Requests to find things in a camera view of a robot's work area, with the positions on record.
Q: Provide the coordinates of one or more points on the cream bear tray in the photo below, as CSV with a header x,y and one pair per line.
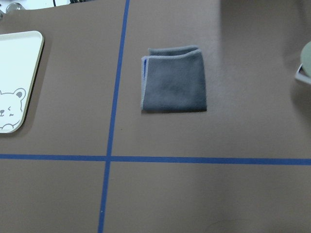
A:
x,y
19,58

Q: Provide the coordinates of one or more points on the grey folded cloth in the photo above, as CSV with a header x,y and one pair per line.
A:
x,y
173,80

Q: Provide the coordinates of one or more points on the pale green plate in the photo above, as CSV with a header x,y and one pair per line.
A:
x,y
305,58

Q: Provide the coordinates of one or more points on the white wire rack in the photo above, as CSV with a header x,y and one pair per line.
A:
x,y
301,76

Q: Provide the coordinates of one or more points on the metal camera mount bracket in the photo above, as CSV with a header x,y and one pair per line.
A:
x,y
12,7

